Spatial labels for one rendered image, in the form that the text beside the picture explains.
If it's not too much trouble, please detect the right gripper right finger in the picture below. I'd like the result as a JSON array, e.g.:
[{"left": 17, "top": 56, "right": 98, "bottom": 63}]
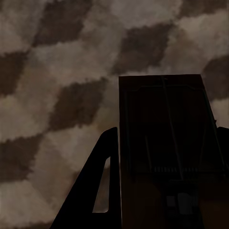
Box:
[{"left": 217, "top": 126, "right": 229, "bottom": 164}]

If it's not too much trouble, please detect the mousetrap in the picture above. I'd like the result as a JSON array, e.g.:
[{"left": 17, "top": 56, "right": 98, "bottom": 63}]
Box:
[{"left": 119, "top": 74, "right": 229, "bottom": 229}]

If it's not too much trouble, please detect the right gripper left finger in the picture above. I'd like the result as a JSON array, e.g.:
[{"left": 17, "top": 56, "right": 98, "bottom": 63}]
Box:
[{"left": 50, "top": 127, "right": 122, "bottom": 229}]

